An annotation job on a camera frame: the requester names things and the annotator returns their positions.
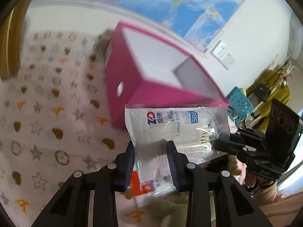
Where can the green dinosaur plush toy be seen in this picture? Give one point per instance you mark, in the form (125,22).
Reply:
(170,213)

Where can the blue perforated plastic basket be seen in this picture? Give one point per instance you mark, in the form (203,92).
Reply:
(240,108)

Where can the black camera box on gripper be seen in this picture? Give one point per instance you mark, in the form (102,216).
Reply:
(282,134)

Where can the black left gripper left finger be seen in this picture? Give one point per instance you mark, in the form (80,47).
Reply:
(70,205)

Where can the small hanging plush doll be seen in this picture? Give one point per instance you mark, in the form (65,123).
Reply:
(285,72)

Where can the cotton swab plastic bag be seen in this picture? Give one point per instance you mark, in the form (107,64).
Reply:
(193,131)

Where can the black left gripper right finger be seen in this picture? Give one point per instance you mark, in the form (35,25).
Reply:
(233,205)

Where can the pink cardboard storage box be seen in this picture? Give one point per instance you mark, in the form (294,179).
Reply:
(143,69)

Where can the yellow garment on rack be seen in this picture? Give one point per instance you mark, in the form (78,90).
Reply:
(262,110)

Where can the medical tape plastic bag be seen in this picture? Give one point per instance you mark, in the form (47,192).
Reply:
(139,188)

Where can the wooden headboard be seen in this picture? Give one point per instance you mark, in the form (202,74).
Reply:
(11,32)

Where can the black handbag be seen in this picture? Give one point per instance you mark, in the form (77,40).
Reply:
(263,91)

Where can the white air conditioner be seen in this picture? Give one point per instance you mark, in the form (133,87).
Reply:
(295,37)

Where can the white wall socket panel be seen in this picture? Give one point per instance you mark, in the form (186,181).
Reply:
(222,53)

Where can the pink star patterned bedsheet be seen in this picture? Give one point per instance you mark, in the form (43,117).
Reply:
(54,120)

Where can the pink sleeved right forearm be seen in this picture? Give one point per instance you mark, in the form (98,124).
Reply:
(280,209)

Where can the person's right hand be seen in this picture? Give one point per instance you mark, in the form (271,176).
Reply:
(250,178)

